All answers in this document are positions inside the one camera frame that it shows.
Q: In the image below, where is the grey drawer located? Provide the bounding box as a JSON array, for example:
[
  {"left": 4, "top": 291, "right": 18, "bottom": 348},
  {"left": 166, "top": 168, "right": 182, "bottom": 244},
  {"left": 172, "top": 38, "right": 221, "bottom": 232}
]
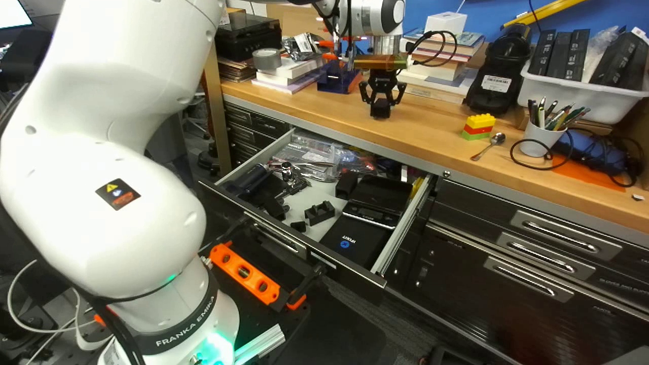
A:
[{"left": 205, "top": 128, "right": 433, "bottom": 288}]

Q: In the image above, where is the blue black power tool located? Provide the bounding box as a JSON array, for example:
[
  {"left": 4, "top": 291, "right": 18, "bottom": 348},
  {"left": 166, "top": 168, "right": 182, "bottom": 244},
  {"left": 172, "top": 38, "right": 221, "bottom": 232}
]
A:
[{"left": 553, "top": 129, "right": 627, "bottom": 175}]

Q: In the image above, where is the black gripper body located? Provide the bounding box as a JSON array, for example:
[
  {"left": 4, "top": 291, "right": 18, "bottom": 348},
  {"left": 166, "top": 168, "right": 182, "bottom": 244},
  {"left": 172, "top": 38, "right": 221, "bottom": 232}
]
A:
[{"left": 367, "top": 69, "right": 398, "bottom": 102}]

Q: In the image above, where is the metal spoon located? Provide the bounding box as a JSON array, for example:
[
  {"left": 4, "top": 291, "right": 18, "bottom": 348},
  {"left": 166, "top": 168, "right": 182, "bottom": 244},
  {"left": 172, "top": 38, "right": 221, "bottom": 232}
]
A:
[{"left": 470, "top": 132, "right": 507, "bottom": 163}]

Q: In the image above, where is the stack of books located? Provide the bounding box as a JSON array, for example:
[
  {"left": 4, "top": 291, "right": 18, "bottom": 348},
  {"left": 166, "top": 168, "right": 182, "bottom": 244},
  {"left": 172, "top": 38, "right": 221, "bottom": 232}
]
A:
[{"left": 400, "top": 32, "right": 488, "bottom": 96}]

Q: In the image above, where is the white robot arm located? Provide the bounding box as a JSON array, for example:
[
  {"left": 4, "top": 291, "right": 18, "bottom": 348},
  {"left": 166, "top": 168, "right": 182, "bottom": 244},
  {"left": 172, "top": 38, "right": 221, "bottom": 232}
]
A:
[{"left": 0, "top": 0, "right": 239, "bottom": 365}]

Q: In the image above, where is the white plastic bin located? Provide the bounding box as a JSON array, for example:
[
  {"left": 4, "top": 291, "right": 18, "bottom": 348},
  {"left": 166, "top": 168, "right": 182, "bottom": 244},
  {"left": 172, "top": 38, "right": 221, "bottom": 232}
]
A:
[{"left": 518, "top": 65, "right": 649, "bottom": 125}]

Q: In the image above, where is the black drawer cabinet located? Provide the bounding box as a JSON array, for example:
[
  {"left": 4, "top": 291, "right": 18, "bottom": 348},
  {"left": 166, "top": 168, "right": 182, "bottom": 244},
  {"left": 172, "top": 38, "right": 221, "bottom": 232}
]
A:
[{"left": 221, "top": 94, "right": 649, "bottom": 365}]

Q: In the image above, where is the black box blue logo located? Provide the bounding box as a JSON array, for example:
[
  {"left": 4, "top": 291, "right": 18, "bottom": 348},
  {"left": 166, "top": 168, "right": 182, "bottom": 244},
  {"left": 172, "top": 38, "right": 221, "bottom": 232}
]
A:
[{"left": 320, "top": 216, "right": 391, "bottom": 267}]

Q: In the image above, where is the coloured toy brick stack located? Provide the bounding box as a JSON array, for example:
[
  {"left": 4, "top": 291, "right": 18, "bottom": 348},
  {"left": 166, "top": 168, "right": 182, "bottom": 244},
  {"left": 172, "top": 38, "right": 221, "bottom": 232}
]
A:
[{"left": 461, "top": 114, "right": 495, "bottom": 139}]

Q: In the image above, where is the black bracket piece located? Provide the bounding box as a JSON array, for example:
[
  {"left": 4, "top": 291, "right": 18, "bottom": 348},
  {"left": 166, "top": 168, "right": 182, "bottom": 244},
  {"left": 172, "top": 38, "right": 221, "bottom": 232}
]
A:
[{"left": 304, "top": 200, "right": 334, "bottom": 226}]

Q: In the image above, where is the yellow ruler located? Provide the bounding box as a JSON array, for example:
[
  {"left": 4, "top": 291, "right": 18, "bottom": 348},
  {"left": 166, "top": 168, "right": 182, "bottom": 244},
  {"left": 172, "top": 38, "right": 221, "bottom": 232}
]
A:
[{"left": 501, "top": 0, "right": 585, "bottom": 29}]

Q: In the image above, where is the black device with label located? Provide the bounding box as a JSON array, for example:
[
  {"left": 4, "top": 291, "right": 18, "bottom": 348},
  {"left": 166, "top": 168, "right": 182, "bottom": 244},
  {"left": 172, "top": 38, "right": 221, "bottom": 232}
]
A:
[{"left": 462, "top": 24, "right": 532, "bottom": 115}]

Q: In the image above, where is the black case on left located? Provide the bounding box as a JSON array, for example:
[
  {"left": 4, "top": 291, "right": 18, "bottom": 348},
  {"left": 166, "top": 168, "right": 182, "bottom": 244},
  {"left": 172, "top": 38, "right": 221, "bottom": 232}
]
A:
[{"left": 216, "top": 12, "right": 282, "bottom": 61}]

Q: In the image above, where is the grey duct tape roll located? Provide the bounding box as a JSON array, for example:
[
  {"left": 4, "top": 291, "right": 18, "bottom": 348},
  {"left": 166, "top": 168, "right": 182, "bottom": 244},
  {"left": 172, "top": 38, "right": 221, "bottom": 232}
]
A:
[{"left": 251, "top": 48, "right": 282, "bottom": 70}]

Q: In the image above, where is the white pen cup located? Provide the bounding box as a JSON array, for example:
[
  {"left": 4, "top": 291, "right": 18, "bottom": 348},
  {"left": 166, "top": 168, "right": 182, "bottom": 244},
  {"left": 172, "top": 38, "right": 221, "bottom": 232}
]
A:
[{"left": 520, "top": 123, "right": 564, "bottom": 159}]

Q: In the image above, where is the black square tube block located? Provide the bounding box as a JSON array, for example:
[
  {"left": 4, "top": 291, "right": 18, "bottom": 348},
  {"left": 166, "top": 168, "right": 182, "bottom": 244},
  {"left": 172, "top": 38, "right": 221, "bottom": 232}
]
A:
[{"left": 372, "top": 97, "right": 391, "bottom": 119}]

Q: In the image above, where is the plastic bag of tools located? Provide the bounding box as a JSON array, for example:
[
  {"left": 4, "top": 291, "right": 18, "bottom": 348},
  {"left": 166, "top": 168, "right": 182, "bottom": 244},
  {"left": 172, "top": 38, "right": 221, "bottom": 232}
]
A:
[{"left": 274, "top": 134, "right": 358, "bottom": 183}]

